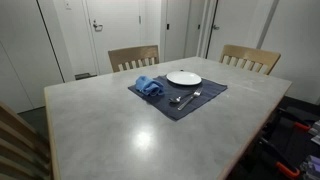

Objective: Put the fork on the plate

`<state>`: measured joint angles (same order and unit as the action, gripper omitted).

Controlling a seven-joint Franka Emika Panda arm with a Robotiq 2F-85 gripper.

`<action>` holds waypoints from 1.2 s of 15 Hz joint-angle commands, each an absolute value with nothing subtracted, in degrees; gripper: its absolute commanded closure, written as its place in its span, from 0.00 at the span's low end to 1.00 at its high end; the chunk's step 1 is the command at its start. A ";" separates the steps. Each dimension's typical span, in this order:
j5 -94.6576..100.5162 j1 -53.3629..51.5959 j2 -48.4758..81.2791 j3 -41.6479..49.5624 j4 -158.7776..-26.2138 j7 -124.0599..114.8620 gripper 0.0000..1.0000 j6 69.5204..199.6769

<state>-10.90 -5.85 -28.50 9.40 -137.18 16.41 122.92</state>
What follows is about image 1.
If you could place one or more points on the silver fork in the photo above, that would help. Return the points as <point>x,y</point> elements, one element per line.
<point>196,94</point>

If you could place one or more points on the silver spoon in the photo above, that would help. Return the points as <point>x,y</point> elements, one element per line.
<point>179,98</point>

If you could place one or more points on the wooden chair near left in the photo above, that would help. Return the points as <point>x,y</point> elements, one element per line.
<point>24,153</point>

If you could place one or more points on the white light switch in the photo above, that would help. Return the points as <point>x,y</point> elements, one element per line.
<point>67,5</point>

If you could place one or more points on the blue folded cloth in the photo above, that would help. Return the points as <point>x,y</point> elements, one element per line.
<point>148,86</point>

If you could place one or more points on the silver door handle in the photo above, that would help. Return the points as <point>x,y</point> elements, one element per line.
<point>97,27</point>

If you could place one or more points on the white round plate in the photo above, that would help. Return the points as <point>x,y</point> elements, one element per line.
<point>184,78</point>

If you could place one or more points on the white door with handle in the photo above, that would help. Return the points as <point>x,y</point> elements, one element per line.
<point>121,28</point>

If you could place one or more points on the wooden chair right back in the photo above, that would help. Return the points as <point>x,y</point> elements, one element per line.
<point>252,58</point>

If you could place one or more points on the orange handled black clamp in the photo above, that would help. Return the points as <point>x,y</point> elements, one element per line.
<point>282,164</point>

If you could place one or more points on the dark blue placemat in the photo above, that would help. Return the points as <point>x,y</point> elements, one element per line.
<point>175,95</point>

